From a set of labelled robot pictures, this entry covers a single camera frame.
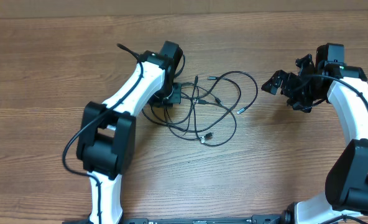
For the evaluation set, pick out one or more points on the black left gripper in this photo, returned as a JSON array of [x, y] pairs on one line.
[[176, 98]]

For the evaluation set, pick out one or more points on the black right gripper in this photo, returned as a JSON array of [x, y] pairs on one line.
[[289, 84]]

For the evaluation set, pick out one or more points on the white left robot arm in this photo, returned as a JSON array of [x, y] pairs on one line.
[[108, 130]]

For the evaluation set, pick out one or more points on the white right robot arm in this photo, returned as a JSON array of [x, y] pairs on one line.
[[326, 77]]

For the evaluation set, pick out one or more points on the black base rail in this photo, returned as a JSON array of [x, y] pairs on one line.
[[218, 219]]

